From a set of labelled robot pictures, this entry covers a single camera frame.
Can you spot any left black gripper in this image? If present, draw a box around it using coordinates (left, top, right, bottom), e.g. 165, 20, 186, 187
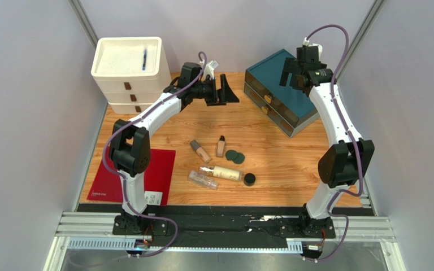
192, 75, 240, 107

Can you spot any clear plastic bottle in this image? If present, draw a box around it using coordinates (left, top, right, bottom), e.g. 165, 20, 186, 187
188, 171, 218, 190

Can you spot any cream bottle gold neck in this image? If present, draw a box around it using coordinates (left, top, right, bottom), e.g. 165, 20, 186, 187
199, 165, 243, 181

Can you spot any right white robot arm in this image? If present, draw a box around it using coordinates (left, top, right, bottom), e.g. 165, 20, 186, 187
279, 41, 375, 237

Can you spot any dark green round puff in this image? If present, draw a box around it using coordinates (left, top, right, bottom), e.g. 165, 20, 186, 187
225, 150, 238, 160

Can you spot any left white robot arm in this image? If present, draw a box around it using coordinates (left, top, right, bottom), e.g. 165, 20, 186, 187
104, 60, 240, 235

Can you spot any blue pen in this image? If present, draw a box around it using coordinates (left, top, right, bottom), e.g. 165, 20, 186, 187
142, 48, 148, 71

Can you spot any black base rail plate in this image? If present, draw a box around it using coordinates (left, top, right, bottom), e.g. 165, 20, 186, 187
76, 203, 375, 249

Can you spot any white three-drawer organizer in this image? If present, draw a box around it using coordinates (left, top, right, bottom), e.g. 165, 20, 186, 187
91, 37, 171, 115

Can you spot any black round jar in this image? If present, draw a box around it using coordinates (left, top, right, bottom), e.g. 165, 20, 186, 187
244, 173, 256, 186

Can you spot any teal drawer organizer box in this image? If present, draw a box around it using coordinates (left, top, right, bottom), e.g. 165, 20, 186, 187
244, 49, 319, 138

